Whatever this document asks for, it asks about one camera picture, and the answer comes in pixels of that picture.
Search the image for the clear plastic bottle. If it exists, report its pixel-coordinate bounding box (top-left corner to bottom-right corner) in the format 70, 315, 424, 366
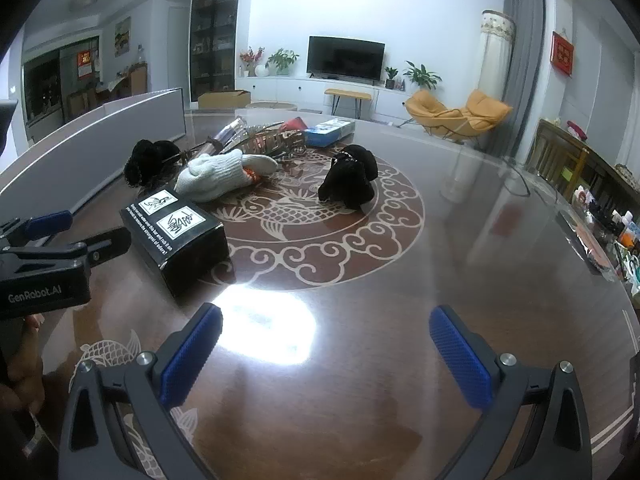
196, 117, 249, 159

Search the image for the black box with white labels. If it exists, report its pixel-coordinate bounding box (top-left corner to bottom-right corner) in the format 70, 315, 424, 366
119, 187, 232, 299

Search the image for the brown cardboard box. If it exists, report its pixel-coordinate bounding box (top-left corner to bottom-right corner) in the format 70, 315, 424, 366
197, 89, 252, 110

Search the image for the dark wooden chair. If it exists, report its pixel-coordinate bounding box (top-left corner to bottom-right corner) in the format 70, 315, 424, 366
532, 118, 592, 202

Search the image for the red wall hanging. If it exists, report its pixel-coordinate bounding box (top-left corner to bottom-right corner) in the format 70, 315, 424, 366
551, 31, 575, 78

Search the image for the black cloth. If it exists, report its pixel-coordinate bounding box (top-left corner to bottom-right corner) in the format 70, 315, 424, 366
319, 144, 379, 211

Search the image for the clear plastic packet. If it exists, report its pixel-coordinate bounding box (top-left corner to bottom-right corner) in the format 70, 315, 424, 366
559, 207, 617, 277

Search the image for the green potted plant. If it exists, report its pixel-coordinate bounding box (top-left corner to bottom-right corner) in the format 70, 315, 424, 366
266, 48, 300, 77

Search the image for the black mesh scrunchie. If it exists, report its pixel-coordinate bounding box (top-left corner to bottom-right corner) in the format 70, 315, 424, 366
124, 138, 182, 191

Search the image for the grey storage box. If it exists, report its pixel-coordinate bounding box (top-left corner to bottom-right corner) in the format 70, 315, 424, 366
0, 86, 187, 222

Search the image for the brown patterned wooden desktop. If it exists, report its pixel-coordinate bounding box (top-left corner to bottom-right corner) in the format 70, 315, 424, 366
0, 105, 640, 480

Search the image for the wooden bench with metal legs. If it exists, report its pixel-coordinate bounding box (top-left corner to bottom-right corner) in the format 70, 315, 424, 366
324, 88, 374, 119

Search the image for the white standing air conditioner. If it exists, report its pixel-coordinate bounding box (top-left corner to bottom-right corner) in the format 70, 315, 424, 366
477, 9, 516, 107

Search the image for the large leafy potted plant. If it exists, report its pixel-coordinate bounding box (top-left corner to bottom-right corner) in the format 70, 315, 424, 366
403, 61, 444, 92

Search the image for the blue cardboard box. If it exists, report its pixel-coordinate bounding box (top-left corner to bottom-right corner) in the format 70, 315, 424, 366
303, 117, 357, 149

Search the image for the orange lounge chair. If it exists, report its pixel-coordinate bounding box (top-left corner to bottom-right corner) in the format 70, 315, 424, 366
404, 89, 515, 139

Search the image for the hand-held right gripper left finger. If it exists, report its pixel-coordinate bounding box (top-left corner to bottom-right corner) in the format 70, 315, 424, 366
59, 303, 223, 480

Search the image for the clutter of small bottles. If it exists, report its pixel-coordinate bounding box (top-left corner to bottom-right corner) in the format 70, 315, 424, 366
572, 182, 640, 307

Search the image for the white television cabinet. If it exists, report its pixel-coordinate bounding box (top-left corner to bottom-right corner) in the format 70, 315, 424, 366
235, 75, 432, 122

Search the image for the framed wall painting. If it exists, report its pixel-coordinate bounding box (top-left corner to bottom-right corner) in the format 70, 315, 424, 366
114, 16, 132, 58

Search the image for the person's left hand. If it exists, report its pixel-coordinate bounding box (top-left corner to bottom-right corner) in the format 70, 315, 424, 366
0, 311, 47, 413

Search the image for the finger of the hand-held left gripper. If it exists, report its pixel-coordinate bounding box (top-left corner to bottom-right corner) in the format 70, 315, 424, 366
0, 211, 74, 252
0, 226, 132, 268

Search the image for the dark glass display cabinet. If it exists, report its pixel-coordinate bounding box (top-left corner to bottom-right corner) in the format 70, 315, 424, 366
189, 0, 245, 104

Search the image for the black cable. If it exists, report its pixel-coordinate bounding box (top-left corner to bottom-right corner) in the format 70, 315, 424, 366
502, 157, 534, 199

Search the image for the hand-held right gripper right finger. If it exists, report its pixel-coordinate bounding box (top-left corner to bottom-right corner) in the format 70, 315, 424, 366
429, 305, 593, 480

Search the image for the vase with red flowers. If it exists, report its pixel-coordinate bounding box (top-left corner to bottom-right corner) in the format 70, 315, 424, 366
239, 46, 266, 78

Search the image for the wooden dining chair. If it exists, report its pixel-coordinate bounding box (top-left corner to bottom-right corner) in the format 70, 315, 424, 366
127, 62, 150, 96

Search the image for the black flat television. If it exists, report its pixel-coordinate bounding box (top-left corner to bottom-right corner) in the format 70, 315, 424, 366
306, 36, 386, 82

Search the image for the grey curtain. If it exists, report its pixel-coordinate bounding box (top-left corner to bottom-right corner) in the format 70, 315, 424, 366
502, 0, 547, 162

